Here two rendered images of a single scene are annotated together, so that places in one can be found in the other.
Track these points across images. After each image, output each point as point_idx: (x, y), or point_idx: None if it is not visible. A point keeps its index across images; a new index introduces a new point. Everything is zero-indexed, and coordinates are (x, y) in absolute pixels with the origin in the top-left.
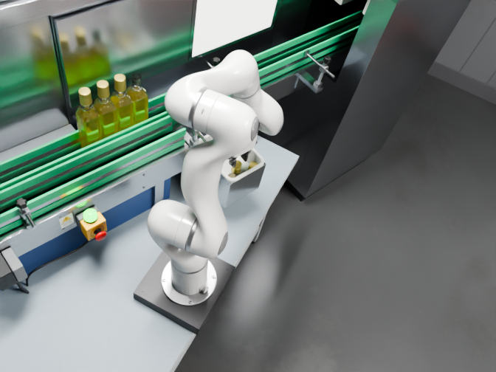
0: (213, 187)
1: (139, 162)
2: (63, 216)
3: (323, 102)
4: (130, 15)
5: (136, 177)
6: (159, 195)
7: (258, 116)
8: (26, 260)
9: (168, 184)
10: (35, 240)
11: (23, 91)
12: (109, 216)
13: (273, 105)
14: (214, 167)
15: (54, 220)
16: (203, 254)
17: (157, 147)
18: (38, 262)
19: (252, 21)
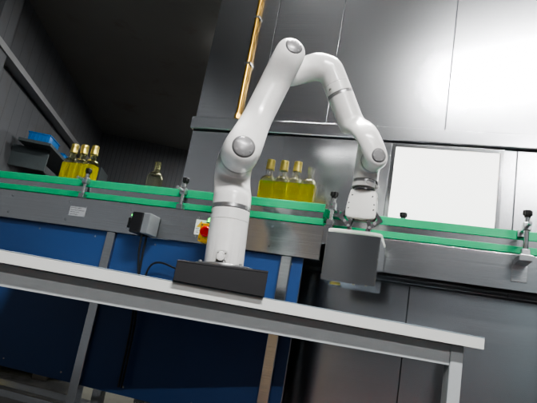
0: (260, 99)
1: (275, 213)
2: (200, 219)
3: None
4: (334, 151)
5: (264, 223)
6: (282, 278)
7: (349, 125)
8: (160, 260)
9: (297, 279)
10: (173, 229)
11: (251, 184)
12: None
13: (367, 122)
14: (264, 79)
15: (194, 217)
16: (223, 145)
17: (294, 206)
18: (164, 273)
19: (464, 212)
